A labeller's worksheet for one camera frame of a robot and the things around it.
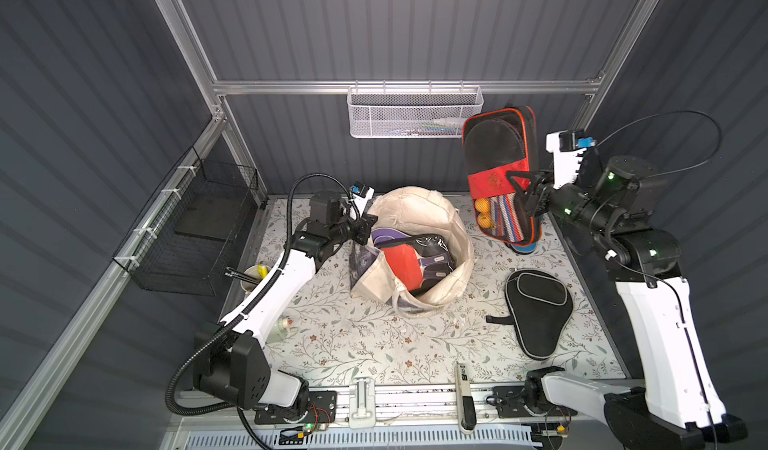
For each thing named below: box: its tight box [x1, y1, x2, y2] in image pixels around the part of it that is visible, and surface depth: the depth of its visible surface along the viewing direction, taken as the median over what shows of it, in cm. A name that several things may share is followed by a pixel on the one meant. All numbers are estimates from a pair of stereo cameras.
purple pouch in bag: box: [371, 228, 414, 248], surface depth 95 cm
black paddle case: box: [486, 268, 573, 361], surface depth 88 cm
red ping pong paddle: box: [381, 244, 425, 291], surface depth 91 cm
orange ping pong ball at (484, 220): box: [478, 213, 491, 229], surface depth 69 cm
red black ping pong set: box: [462, 106, 542, 255], surface depth 60 cm
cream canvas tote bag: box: [350, 186, 475, 317], surface depth 82 cm
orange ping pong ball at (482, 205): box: [475, 198, 490, 213], surface depth 67 cm
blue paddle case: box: [504, 242, 537, 255], surface depth 102 cm
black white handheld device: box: [455, 362, 478, 435], surface depth 72 cm
